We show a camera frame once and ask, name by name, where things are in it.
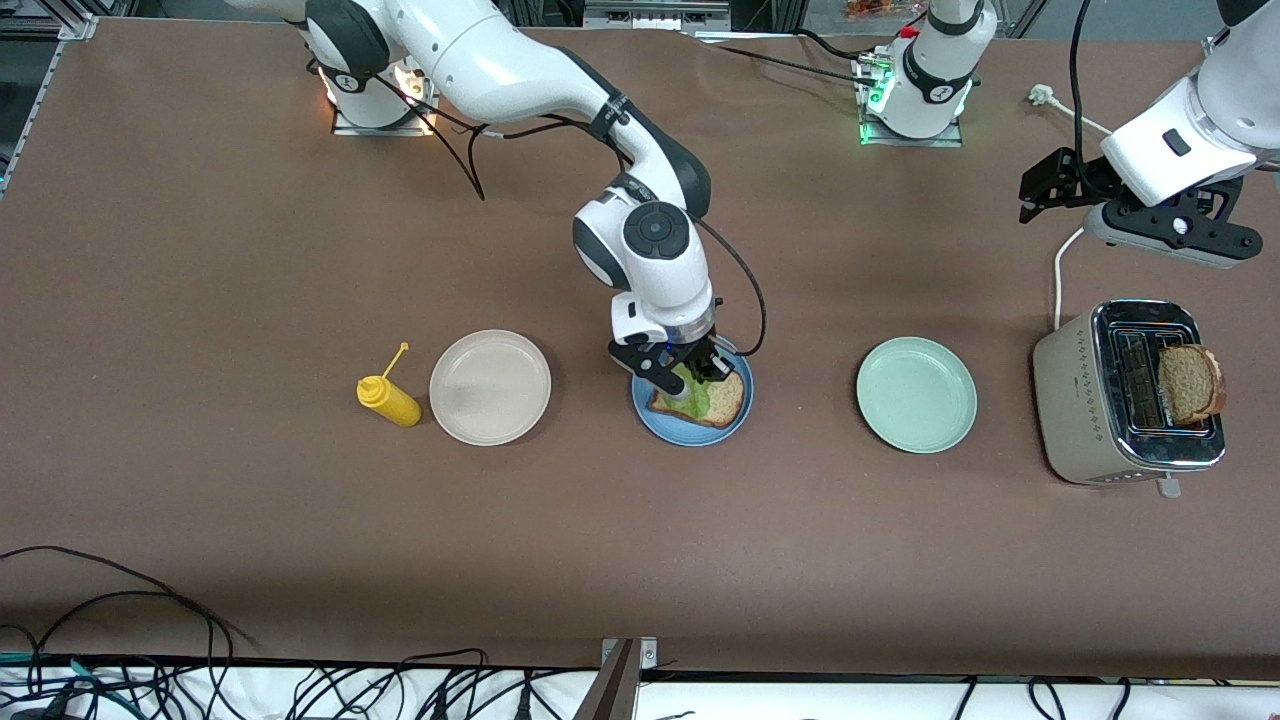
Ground green lettuce leaf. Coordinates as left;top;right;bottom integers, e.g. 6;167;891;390
666;362;715;422

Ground blue round plate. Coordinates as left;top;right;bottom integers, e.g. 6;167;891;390
631;329;755;448

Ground aluminium frame bar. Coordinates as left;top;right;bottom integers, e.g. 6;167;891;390
583;0;731;31

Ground white toaster power cable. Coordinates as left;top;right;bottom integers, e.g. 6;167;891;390
1029;84;1116;331

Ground aluminium frame corner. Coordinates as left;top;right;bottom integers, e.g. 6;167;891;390
0;8;101;43

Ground mint green round plate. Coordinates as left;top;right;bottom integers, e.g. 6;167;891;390
856;336;978;455

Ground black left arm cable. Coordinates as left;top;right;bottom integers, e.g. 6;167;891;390
1067;0;1101;166

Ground beige round plate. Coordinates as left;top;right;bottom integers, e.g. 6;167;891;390
429;329;552;447

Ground beige and chrome toaster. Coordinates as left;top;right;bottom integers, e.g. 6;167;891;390
1032;298;1228;499

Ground yellow mustard squeeze bottle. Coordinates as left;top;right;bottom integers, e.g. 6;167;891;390
356;342;423;429

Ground metal table edge bracket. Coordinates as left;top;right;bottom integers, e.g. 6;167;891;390
573;636;659;720

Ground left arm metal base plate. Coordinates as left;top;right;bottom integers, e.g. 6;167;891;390
858;55;964;149

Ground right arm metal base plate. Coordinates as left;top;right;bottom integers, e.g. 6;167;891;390
331;42;442;137

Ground black cable on table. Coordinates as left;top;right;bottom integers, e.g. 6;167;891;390
690;35;883;91

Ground tangled black cables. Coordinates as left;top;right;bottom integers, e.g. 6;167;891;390
0;545;601;720

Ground brown toast bread slice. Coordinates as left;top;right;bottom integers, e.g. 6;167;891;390
648;362;747;429
1157;344;1228;427

